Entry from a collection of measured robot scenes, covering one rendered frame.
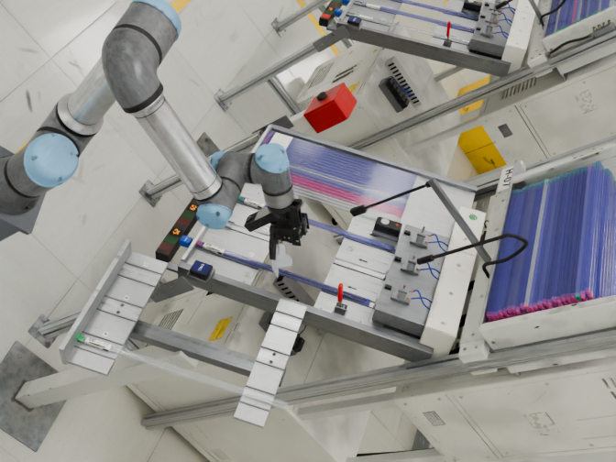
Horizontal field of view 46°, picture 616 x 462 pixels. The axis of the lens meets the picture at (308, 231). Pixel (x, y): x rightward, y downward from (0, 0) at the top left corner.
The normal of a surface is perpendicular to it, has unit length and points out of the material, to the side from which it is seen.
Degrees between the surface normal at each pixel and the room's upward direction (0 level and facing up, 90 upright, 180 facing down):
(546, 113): 90
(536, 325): 90
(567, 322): 90
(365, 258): 45
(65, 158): 7
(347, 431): 0
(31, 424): 0
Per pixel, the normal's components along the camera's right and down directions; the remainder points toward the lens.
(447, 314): 0.11, -0.69
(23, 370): 0.74, -0.28
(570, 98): -0.33, 0.65
